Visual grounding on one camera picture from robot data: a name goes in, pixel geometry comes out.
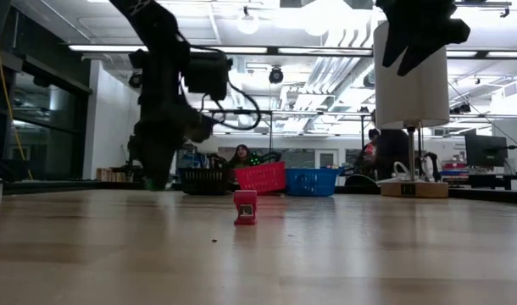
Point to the red plastic basket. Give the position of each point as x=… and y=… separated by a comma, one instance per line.
x=262, y=178

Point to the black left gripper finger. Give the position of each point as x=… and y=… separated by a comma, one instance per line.
x=148, y=165
x=166, y=165

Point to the person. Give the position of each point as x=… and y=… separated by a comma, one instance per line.
x=241, y=156
x=390, y=152

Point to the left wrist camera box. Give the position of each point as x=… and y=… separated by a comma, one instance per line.
x=207, y=76

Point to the black plastic basket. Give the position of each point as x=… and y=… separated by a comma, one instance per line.
x=203, y=182

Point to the black aluminium table frame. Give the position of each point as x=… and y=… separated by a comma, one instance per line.
x=72, y=185

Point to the blue plastic basket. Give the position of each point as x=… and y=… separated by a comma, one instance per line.
x=311, y=182

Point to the black computer monitor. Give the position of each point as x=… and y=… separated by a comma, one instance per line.
x=485, y=150

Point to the small red stapler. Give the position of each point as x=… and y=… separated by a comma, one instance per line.
x=245, y=209

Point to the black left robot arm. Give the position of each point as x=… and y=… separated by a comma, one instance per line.
x=157, y=42

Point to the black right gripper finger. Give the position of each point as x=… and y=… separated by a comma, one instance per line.
x=415, y=59
x=392, y=51

